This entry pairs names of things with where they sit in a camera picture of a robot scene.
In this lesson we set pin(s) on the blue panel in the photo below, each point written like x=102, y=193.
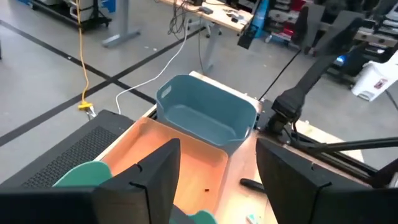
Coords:
x=261, y=15

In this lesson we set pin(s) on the wooden desk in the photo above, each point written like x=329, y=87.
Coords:
x=217, y=17

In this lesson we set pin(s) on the green-teal plastic bin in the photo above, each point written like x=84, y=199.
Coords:
x=84, y=174

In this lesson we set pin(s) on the blue-teal plastic bin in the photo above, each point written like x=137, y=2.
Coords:
x=202, y=118

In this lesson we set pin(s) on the black equipment cart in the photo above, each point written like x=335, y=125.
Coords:
x=87, y=15

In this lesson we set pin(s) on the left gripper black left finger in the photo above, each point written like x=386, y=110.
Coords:
x=149, y=193

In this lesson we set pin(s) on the orange translucent plastic tray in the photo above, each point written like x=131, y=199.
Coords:
x=202, y=168

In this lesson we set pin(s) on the white plastic bin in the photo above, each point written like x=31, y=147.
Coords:
x=373, y=77

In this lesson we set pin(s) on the storage shelf with items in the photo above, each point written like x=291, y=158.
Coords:
x=286, y=18

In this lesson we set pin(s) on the grey desk leg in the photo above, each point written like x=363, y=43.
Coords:
x=121, y=25
x=211, y=46

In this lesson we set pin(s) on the black ladle with white label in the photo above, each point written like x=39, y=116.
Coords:
x=252, y=185

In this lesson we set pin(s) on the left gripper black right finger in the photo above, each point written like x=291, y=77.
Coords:
x=295, y=193

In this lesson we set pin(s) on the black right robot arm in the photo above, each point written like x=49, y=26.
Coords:
x=287, y=102

